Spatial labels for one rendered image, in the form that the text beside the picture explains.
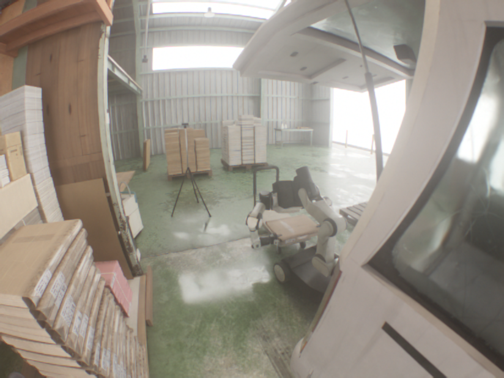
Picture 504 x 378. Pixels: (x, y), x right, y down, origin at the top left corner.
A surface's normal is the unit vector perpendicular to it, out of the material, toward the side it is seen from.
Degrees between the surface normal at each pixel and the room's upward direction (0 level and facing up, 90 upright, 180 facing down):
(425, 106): 85
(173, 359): 0
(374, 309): 90
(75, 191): 90
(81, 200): 90
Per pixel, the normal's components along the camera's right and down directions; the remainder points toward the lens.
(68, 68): 0.36, 0.31
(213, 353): -0.01, -0.94
